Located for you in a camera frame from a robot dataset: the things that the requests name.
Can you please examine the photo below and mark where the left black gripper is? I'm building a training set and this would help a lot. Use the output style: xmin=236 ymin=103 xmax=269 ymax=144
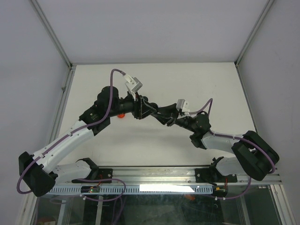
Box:
xmin=108 ymin=90 xmax=156 ymax=119

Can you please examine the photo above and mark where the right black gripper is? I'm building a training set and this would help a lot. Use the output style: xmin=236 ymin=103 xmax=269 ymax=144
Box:
xmin=150 ymin=104 xmax=196 ymax=133

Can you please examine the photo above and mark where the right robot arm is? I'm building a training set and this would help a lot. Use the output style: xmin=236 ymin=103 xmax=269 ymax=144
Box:
xmin=153 ymin=103 xmax=279 ymax=181

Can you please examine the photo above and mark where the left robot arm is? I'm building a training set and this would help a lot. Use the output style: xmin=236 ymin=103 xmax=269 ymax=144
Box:
xmin=18 ymin=86 xmax=158 ymax=197

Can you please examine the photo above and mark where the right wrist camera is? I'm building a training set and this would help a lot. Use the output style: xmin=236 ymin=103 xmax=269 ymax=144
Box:
xmin=176 ymin=99 xmax=190 ymax=115

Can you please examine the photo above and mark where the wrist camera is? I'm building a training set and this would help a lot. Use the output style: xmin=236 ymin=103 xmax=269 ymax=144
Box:
xmin=123 ymin=74 xmax=143 ymax=100
xmin=176 ymin=99 xmax=190 ymax=115

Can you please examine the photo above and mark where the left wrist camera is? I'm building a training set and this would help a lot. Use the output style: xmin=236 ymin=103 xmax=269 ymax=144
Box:
xmin=123 ymin=74 xmax=143 ymax=100

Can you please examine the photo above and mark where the aluminium mounting rail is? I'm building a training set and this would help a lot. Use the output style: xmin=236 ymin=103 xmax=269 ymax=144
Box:
xmin=55 ymin=165 xmax=281 ymax=188

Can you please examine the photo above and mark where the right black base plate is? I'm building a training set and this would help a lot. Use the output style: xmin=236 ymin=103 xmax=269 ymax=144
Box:
xmin=195 ymin=168 xmax=238 ymax=184

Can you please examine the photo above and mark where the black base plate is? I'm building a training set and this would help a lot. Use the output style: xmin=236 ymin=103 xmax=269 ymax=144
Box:
xmin=95 ymin=168 xmax=113 ymax=186
xmin=195 ymin=168 xmax=238 ymax=184

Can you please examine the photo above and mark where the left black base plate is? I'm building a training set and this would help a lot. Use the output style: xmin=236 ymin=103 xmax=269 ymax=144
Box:
xmin=95 ymin=168 xmax=113 ymax=186

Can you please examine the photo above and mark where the white slotted cable duct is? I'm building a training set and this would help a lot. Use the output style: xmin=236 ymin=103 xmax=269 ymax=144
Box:
xmin=48 ymin=184 xmax=213 ymax=195

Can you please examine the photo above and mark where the left aluminium frame post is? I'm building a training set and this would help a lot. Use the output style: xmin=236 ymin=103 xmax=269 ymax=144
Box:
xmin=29 ymin=0 xmax=73 ymax=70

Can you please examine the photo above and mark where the aluminium frame post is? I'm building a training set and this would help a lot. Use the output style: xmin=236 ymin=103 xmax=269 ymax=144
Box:
xmin=234 ymin=0 xmax=276 ymax=68
xmin=29 ymin=0 xmax=73 ymax=70

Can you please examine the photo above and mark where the right aluminium frame post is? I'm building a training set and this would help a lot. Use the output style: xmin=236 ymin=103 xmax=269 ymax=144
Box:
xmin=234 ymin=0 xmax=276 ymax=68

